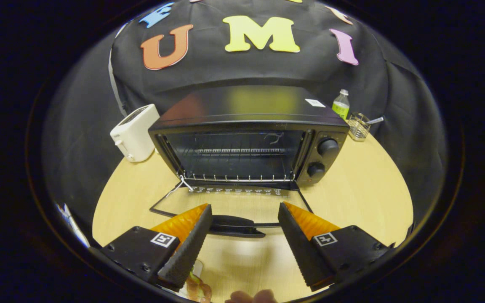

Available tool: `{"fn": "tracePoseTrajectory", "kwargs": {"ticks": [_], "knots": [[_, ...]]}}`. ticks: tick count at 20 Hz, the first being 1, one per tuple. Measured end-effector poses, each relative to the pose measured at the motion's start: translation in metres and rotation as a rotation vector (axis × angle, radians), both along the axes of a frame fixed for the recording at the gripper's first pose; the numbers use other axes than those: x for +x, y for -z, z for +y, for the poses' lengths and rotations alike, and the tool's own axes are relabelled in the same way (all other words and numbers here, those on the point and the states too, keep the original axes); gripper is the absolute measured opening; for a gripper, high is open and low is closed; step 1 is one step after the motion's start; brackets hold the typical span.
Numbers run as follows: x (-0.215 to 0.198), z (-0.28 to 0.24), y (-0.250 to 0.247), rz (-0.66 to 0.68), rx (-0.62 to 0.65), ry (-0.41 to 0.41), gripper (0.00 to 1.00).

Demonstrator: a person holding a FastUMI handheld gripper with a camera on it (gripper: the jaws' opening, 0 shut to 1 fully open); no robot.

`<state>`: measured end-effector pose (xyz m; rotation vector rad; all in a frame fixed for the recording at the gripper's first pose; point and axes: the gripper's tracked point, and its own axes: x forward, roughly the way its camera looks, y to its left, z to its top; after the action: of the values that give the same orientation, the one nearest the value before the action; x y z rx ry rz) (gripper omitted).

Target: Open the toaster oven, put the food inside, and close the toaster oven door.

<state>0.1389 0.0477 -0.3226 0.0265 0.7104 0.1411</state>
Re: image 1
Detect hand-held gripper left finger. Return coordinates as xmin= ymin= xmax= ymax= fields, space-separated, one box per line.
xmin=99 ymin=204 xmax=213 ymax=292

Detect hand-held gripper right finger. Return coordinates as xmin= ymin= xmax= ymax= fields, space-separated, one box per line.
xmin=278 ymin=202 xmax=396 ymax=292

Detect toasted sandwich with lettuce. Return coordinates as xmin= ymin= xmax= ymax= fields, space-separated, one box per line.
xmin=185 ymin=260 xmax=213 ymax=303

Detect black toaster oven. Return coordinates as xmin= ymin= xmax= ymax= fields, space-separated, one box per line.
xmin=148 ymin=85 xmax=350 ymax=239

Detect white pop-up toaster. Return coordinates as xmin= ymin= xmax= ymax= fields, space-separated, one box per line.
xmin=110 ymin=104 xmax=160 ymax=163

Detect green label plastic bottle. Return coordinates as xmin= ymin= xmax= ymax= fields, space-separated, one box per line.
xmin=332 ymin=89 xmax=350 ymax=120

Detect small wire basket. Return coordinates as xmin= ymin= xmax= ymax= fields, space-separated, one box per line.
xmin=347 ymin=112 xmax=371 ymax=141

